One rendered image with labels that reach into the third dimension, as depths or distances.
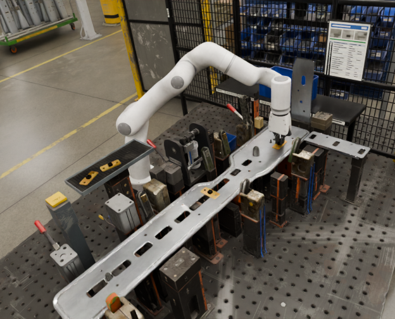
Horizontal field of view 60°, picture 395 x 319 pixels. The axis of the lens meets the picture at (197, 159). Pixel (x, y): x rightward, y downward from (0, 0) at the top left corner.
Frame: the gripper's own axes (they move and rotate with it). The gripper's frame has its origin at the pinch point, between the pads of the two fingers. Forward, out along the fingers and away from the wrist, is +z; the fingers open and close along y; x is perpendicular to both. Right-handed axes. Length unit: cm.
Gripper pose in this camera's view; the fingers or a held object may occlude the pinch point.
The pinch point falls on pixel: (279, 139)
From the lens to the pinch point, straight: 172.6
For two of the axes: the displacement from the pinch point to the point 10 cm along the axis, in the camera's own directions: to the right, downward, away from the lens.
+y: 7.3, 3.2, -6.0
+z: 1.2, 8.1, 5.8
